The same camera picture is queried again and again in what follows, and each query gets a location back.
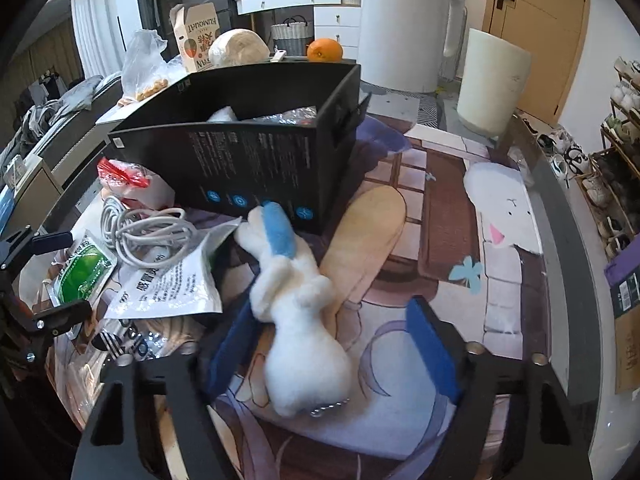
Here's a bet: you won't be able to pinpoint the round cabbage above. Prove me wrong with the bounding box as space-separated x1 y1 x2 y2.
208 29 271 68

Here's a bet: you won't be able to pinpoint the white medicine packet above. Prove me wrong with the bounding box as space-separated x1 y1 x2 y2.
102 217 243 320

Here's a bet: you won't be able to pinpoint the grey sofa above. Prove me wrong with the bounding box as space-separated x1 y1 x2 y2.
0 72 123 191

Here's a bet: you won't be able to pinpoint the packaged white socks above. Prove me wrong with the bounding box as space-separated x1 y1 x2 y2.
92 312 201 366

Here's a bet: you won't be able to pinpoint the orange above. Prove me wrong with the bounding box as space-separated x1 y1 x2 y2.
306 38 344 63

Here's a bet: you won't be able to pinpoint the crumpled clear plastic bag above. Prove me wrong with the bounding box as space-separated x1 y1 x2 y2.
207 105 318 126

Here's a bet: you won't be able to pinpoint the wooden door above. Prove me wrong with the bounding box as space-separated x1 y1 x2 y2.
482 0 591 123

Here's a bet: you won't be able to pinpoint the white plush rabbit blue ear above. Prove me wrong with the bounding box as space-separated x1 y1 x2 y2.
235 201 353 418

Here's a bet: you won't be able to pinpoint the white side table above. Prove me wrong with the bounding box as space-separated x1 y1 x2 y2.
95 95 151 126

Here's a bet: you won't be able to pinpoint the shoe rack with shoes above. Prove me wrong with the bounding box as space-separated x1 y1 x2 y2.
520 57 640 261

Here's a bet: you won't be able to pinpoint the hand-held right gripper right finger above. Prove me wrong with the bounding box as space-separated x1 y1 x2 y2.
406 296 594 480

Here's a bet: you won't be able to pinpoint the purple box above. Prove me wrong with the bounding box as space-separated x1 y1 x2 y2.
604 247 640 318

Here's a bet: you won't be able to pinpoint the grey woven basket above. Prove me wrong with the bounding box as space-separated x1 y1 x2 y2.
271 17 310 56

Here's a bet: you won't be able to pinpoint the printed desk mat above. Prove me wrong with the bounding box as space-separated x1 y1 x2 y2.
65 110 546 480

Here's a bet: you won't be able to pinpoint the cream tumbler cup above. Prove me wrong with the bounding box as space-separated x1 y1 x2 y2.
456 28 532 137

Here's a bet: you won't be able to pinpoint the white electric kettle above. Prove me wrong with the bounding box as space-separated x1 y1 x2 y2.
356 0 468 92

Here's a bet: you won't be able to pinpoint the white desk with drawers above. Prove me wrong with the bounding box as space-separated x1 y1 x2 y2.
232 0 362 61

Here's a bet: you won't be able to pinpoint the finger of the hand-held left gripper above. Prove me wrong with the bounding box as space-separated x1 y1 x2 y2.
0 299 93 366
0 227 75 273

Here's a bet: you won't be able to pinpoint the green packet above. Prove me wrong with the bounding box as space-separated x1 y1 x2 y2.
47 230 118 311

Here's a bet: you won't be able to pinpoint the plastic bag of kumquats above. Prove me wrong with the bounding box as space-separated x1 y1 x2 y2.
121 29 186 102

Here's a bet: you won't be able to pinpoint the brown cardboard box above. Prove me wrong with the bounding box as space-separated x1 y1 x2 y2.
614 305 640 395

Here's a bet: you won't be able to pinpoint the pile of grey clothes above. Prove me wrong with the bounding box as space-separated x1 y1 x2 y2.
0 75 106 161

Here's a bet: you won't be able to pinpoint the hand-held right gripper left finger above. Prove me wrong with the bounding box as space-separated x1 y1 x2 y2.
75 300 266 480

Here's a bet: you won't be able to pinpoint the cardboard fruit box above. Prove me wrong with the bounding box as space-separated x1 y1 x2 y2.
169 2 222 73

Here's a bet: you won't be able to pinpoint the black cardboard box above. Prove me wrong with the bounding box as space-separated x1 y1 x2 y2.
107 62 371 236

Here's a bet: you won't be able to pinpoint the red-topped plastic bag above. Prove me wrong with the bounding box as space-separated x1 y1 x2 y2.
97 157 176 211

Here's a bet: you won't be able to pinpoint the white curtain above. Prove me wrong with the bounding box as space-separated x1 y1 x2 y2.
70 0 123 78

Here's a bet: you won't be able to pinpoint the white cable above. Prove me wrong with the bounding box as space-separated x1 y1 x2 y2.
100 195 201 268

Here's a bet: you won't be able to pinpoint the brown curtain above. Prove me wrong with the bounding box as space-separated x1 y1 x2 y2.
15 25 83 91

